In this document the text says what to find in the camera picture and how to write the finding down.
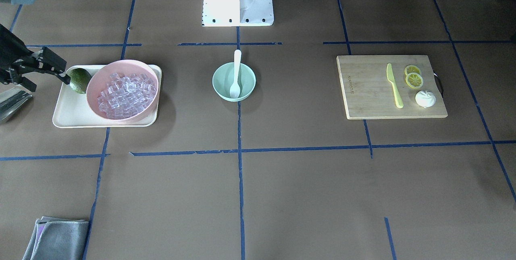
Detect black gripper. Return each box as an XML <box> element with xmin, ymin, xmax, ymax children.
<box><xmin>0</xmin><ymin>25</ymin><xmax>71</xmax><ymax>92</ymax></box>

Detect white plastic spoon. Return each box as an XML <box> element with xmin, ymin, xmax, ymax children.
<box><xmin>230</xmin><ymin>49</ymin><xmax>242</xmax><ymax>99</ymax></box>

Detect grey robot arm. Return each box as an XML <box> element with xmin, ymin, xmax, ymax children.
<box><xmin>0</xmin><ymin>0</ymin><xmax>71</xmax><ymax>92</ymax></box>

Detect pink bowl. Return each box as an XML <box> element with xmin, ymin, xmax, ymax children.
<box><xmin>85</xmin><ymin>60</ymin><xmax>162</xmax><ymax>127</ymax></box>

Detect clear ice cubes pile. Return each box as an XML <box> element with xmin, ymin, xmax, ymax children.
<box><xmin>96</xmin><ymin>72</ymin><xmax>157</xmax><ymax>120</ymax></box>

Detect mint green bowl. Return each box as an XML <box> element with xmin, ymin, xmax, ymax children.
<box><xmin>212</xmin><ymin>62</ymin><xmax>256</xmax><ymax>102</ymax></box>

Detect green avocado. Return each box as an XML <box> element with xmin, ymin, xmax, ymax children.
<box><xmin>67</xmin><ymin>68</ymin><xmax>92</xmax><ymax>94</ymax></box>

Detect cream plastic tray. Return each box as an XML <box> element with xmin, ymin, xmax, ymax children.
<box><xmin>53</xmin><ymin>84</ymin><xmax>160</xmax><ymax>128</ymax></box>

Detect silver metal tongs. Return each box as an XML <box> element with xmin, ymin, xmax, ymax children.
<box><xmin>0</xmin><ymin>88</ymin><xmax>33</xmax><ymax>124</ymax></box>

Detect grey folded cloth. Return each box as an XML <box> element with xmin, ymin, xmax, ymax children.
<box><xmin>22</xmin><ymin>216</ymin><xmax>89</xmax><ymax>260</ymax></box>

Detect bamboo cutting board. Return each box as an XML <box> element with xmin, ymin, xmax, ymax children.
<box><xmin>337</xmin><ymin>55</ymin><xmax>448</xmax><ymax>120</ymax></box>

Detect yellow plastic knife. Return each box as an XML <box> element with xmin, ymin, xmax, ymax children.
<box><xmin>386</xmin><ymin>63</ymin><xmax>404</xmax><ymax>109</ymax></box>

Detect upper lemon slice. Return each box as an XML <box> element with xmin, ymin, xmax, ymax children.
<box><xmin>404</xmin><ymin>64</ymin><xmax>421</xmax><ymax>76</ymax></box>

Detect lemon slice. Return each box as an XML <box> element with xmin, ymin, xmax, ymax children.
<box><xmin>405</xmin><ymin>72</ymin><xmax>424</xmax><ymax>89</ymax></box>
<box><xmin>404</xmin><ymin>64</ymin><xmax>421</xmax><ymax>76</ymax></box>

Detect lower lemon slice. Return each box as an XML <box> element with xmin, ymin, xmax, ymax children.
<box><xmin>405</xmin><ymin>72</ymin><xmax>424</xmax><ymax>89</ymax></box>

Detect white steamed bun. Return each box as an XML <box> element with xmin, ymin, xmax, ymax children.
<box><xmin>415</xmin><ymin>91</ymin><xmax>437</xmax><ymax>108</ymax></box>

